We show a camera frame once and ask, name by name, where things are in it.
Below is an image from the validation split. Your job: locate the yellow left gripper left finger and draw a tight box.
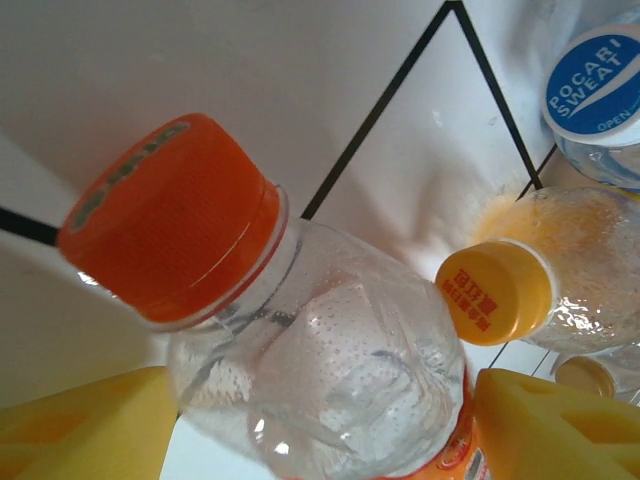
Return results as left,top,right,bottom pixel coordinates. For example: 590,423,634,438
0,366,180,480

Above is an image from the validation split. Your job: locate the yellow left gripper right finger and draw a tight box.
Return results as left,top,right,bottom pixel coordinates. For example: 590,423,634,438
474,368,640,480

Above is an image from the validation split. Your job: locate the small bottle brown cap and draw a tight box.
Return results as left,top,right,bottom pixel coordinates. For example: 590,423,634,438
553,355,619,400

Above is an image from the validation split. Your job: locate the orange juice bottle yellow cap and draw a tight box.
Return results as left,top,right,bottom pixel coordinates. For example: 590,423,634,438
433,185,640,361

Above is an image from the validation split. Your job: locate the clear bottle orange cap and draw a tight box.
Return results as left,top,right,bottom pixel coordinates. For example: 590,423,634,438
56,112,494,480

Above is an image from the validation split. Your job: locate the blue label clear bottle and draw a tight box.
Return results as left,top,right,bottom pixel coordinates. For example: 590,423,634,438
539,9,640,194

